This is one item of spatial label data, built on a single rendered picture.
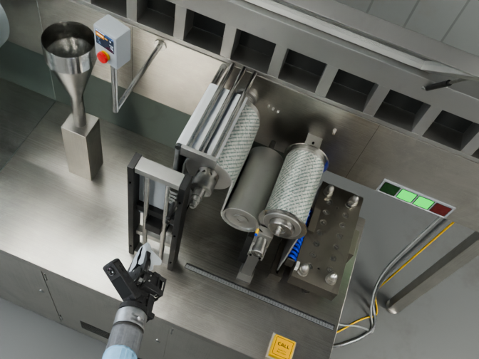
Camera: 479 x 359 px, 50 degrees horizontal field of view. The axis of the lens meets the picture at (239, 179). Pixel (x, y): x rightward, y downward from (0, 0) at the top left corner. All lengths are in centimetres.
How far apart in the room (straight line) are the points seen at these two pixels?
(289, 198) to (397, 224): 181
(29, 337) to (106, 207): 100
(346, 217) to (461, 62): 103
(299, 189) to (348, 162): 28
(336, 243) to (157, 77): 82
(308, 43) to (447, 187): 66
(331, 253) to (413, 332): 131
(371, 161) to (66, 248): 104
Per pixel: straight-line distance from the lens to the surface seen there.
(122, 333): 126
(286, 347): 174
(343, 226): 186
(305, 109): 161
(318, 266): 175
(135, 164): 134
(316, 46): 145
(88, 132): 173
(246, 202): 155
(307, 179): 155
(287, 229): 149
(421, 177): 174
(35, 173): 199
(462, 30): 283
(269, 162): 165
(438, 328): 309
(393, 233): 320
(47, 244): 185
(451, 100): 150
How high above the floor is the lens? 256
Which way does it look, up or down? 57 degrees down
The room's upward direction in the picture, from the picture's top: 18 degrees clockwise
